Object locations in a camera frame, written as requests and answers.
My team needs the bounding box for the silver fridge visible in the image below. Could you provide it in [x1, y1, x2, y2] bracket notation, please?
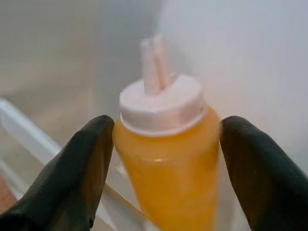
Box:
[0, 0, 308, 231]

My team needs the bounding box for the white fridge door shelf rail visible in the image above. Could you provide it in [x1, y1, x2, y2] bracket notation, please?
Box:
[0, 98, 157, 231]

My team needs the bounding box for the orange squeeze bottle white cap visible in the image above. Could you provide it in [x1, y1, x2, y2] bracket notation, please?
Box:
[113, 36, 222, 231]

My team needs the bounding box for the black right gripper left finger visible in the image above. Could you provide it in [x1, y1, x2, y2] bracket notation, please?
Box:
[0, 115, 115, 231]

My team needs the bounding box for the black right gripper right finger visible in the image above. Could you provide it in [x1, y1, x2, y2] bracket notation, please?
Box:
[220, 115, 308, 231]

